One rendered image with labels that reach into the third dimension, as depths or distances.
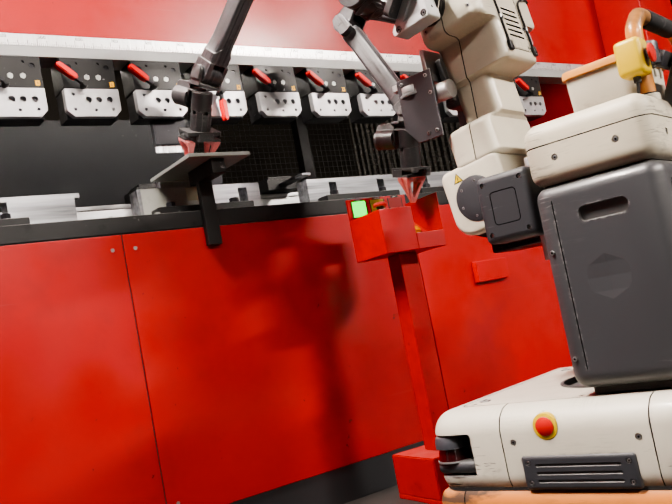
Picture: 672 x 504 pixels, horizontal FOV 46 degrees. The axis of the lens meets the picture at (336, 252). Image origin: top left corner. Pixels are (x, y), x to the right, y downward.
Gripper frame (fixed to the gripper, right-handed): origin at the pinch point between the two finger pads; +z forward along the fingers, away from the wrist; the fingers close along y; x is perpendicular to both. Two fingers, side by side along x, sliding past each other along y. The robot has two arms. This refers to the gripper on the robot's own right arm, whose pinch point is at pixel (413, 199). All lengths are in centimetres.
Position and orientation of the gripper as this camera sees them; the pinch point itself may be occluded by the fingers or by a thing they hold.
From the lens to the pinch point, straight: 224.6
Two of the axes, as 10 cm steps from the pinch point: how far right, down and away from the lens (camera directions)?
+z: 0.8, 9.9, 1.4
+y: -5.1, -0.8, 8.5
